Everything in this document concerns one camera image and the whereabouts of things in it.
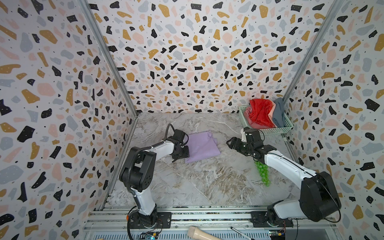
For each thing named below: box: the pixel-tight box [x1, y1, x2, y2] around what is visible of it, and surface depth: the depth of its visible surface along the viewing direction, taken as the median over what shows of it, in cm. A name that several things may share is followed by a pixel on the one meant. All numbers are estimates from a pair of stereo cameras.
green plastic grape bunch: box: [254, 161, 271, 187], surface depth 89 cm
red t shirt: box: [249, 98, 274, 128], surface depth 112 cm
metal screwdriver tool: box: [230, 226, 255, 240], surface depth 72 cm
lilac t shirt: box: [185, 131, 221, 164], surface depth 99 cm
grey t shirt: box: [272, 97, 286, 128], surface depth 111 cm
